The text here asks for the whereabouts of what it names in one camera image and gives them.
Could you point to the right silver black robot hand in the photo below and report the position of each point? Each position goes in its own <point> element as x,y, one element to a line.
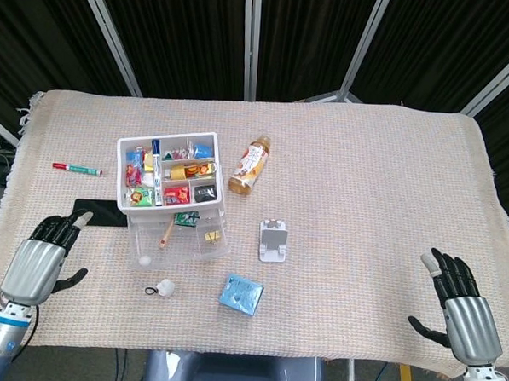
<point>471,327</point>

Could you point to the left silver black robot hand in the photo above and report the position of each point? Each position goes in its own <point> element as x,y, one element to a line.
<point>32,270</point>

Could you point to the white pouch with black loop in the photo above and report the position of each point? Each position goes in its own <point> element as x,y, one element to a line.
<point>166,288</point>

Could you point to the clear drawer with small items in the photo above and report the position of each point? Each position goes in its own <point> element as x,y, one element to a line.
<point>183,251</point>

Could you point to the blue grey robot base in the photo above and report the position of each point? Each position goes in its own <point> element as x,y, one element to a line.
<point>232,375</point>

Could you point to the white drawer organizer box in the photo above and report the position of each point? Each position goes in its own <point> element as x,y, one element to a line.
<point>122,179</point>

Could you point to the black smartphone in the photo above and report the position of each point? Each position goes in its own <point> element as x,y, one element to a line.
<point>108,212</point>

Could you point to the red capped green marker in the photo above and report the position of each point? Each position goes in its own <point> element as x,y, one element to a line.
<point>78,169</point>

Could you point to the small white ball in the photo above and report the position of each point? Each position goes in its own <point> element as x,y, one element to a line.
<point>145,261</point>

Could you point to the green lion candy pack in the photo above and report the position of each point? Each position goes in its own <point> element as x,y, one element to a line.
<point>140,196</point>

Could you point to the small wooden stick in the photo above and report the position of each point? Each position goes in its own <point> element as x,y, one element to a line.
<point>166,235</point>

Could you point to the red blue candy wrappers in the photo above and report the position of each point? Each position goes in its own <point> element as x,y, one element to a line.
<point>132,169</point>

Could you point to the blue capped whiteboard marker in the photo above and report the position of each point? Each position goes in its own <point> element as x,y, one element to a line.
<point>156,172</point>

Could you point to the yellow candy wrapper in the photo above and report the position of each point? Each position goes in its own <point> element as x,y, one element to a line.
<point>148,159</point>

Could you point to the red snack packet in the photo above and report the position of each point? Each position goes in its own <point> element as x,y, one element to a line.
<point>176,195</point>

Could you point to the yellow tape roll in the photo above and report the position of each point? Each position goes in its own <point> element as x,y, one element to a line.
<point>177,173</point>

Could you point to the beige woven table cloth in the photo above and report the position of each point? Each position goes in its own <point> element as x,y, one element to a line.
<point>343,203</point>

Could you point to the gold binder clip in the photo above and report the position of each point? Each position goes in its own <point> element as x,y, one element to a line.
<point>212,236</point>

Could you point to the small colourful candies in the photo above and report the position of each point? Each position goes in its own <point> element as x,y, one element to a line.
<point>174,154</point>

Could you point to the small black item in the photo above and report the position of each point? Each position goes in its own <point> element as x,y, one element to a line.
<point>204,194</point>

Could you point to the white folding phone stand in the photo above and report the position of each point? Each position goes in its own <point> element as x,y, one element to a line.
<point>273,242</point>

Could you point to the amber tea bottle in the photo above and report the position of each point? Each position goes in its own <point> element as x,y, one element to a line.
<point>248,169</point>

